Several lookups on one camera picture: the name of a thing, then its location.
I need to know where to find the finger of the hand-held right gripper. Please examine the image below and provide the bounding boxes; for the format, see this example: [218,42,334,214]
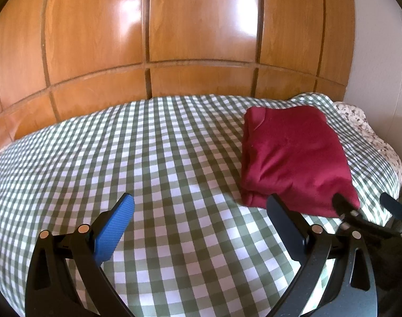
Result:
[379,192,402,220]
[332,193,402,238]

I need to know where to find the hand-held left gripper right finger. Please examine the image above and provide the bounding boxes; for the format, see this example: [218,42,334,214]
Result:
[266,193,377,317]

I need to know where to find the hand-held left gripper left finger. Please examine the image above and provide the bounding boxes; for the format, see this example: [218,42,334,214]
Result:
[25,192,136,317]

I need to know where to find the dark red garment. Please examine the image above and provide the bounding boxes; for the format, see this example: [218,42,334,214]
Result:
[241,105,361,218]

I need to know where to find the green white checked bedspread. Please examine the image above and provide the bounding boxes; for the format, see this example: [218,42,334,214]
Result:
[0,93,396,317]

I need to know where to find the floral bed sheet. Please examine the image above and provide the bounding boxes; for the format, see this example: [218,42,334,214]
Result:
[331,102,402,192]

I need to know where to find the wooden panelled headboard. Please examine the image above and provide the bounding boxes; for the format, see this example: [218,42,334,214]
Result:
[0,0,356,156]

